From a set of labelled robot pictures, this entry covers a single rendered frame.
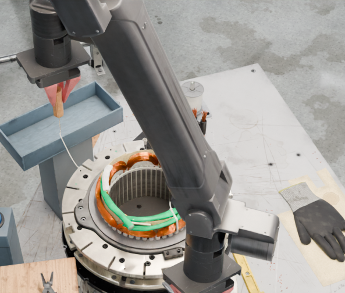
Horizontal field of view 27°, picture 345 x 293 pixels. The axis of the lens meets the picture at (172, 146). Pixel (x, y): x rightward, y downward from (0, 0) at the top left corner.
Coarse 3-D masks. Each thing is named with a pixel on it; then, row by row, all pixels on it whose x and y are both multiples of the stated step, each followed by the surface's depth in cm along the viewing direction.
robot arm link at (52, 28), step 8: (32, 0) 106; (40, 0) 106; (48, 0) 105; (32, 8) 105; (40, 8) 105; (48, 8) 105; (32, 16) 106; (40, 16) 105; (48, 16) 105; (56, 16) 105; (32, 24) 108; (40, 24) 106; (48, 24) 106; (56, 24) 106; (40, 32) 107; (48, 32) 107; (56, 32) 107; (64, 32) 108
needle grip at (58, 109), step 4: (60, 88) 119; (56, 92) 118; (60, 92) 119; (56, 96) 119; (60, 96) 119; (56, 100) 120; (60, 100) 120; (56, 104) 120; (60, 104) 121; (56, 108) 121; (60, 108) 121; (56, 112) 122; (60, 112) 122; (56, 116) 123; (60, 116) 123
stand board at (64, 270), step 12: (24, 264) 129; (36, 264) 129; (48, 264) 129; (60, 264) 129; (72, 264) 130; (0, 276) 127; (12, 276) 127; (24, 276) 128; (36, 276) 128; (48, 276) 128; (60, 276) 128; (72, 276) 128; (0, 288) 126; (12, 288) 126; (24, 288) 126; (36, 288) 126; (60, 288) 126; (72, 288) 126
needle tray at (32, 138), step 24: (72, 96) 161; (96, 96) 165; (24, 120) 156; (48, 120) 159; (72, 120) 160; (96, 120) 154; (120, 120) 160; (24, 144) 154; (48, 144) 149; (72, 144) 154; (24, 168) 149; (48, 168) 161; (72, 168) 162; (48, 192) 169
